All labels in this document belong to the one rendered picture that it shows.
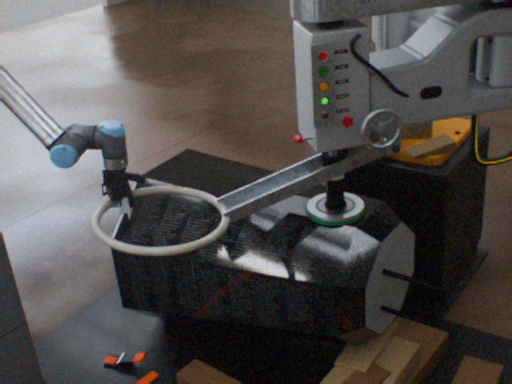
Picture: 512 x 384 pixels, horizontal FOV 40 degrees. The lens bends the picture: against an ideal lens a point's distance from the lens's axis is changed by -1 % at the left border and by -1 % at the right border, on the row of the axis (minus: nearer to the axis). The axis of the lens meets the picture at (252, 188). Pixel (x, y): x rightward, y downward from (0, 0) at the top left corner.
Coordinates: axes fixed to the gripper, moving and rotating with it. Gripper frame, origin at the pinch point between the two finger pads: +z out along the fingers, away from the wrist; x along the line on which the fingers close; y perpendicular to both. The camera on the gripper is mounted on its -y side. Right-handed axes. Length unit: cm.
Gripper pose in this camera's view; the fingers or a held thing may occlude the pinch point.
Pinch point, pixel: (126, 212)
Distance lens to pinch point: 274.5
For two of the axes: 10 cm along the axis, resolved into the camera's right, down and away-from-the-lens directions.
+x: 6.8, 3.0, -6.6
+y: -7.3, 3.1, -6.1
